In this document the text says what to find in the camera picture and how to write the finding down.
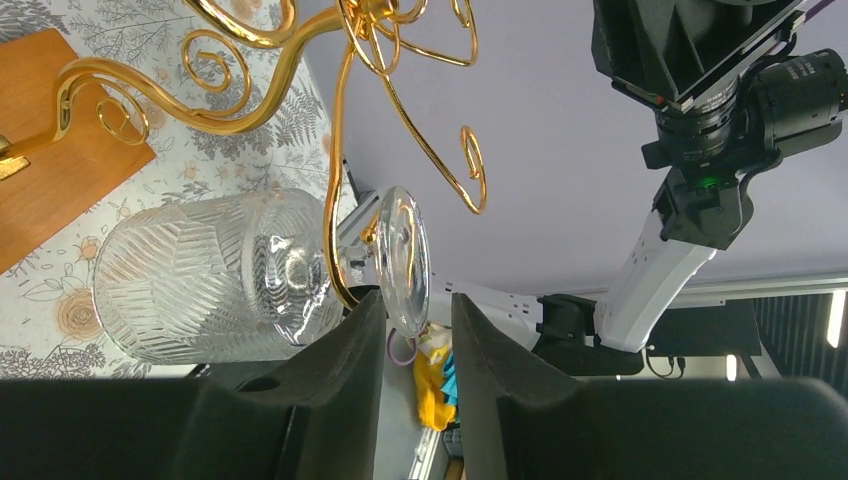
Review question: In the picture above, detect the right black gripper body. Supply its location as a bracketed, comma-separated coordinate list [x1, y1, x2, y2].
[591, 1, 805, 114]

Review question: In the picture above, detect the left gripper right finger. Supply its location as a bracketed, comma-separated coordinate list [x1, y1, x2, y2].
[452, 293, 847, 479]

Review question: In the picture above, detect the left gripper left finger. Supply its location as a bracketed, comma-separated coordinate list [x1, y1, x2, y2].
[1, 289, 386, 479]

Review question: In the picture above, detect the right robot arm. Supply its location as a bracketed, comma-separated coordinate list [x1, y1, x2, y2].
[451, 1, 847, 377]

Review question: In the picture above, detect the wooden rack base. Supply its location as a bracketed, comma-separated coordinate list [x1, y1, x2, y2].
[1, 28, 155, 270]

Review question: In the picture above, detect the yellow cloth under table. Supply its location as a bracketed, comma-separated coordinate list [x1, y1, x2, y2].
[413, 324, 459, 432]

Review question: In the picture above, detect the floral table cloth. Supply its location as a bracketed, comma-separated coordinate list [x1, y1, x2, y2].
[1, 1, 330, 380]

